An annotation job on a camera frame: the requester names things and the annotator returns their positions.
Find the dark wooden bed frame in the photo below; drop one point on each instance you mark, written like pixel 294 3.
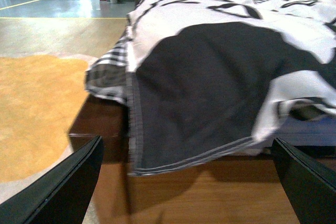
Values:
pixel 232 189

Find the yellow fluffy rug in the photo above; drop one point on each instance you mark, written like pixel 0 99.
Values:
pixel 40 97

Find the black and white duvet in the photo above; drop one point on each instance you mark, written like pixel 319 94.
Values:
pixel 208 78

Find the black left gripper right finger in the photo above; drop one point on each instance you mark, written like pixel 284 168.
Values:
pixel 308 184

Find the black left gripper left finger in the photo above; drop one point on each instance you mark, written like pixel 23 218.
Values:
pixel 63 194

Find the striped bed sheet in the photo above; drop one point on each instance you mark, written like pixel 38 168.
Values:
pixel 106 78

